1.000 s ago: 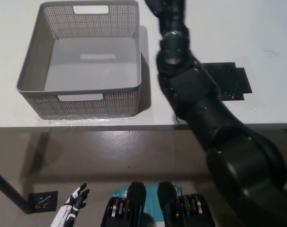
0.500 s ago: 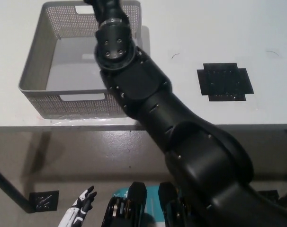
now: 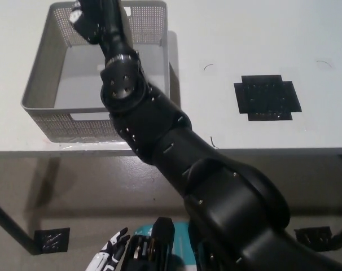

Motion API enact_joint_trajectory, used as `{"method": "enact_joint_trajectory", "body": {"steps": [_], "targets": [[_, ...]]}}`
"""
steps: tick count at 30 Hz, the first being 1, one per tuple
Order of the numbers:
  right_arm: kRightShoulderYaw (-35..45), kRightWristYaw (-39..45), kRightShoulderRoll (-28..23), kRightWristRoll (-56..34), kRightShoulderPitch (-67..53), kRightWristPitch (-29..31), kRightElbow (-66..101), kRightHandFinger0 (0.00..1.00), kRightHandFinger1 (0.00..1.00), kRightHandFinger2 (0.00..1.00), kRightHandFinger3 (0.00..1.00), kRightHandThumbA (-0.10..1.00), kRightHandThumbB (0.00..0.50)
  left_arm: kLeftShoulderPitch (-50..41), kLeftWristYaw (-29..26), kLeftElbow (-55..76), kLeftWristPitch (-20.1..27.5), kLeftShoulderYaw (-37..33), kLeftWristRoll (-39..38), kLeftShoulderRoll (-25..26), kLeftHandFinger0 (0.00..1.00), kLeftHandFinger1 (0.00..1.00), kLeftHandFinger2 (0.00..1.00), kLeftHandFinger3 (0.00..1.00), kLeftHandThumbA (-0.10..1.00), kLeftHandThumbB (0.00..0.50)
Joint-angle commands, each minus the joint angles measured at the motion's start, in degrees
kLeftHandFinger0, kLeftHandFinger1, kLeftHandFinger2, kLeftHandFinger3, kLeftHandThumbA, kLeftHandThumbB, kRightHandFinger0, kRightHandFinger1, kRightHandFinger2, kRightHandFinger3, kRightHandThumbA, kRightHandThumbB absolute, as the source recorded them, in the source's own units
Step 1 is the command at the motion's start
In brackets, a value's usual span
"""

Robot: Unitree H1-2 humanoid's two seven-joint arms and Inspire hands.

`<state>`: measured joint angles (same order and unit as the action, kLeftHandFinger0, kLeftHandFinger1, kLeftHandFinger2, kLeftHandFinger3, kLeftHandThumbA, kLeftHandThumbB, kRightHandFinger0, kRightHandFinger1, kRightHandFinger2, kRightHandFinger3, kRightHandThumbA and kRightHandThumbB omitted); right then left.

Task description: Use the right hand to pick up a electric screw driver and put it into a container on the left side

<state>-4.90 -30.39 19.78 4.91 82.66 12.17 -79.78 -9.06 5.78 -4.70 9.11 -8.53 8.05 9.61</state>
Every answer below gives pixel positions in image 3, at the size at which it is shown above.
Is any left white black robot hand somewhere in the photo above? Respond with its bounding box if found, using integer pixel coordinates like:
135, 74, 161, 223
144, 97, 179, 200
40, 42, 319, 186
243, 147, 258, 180
86, 226, 131, 271

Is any grey perforated plastic basket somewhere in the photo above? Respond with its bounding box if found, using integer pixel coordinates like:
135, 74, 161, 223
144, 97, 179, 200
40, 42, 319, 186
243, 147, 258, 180
20, 1, 172, 143

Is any black teal robot body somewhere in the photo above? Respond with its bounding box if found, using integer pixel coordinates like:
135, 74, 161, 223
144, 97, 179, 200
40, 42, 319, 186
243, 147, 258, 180
122, 216, 201, 271

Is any clear tape strip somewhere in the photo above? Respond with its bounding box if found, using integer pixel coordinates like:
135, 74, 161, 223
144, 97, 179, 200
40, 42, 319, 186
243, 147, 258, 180
58, 139, 134, 150

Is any black square base plate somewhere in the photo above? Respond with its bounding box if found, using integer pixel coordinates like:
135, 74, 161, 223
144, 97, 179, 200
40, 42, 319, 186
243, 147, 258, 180
233, 74, 302, 123

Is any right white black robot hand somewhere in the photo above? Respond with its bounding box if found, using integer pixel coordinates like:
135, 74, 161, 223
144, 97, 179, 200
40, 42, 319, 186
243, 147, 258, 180
70, 0, 139, 67

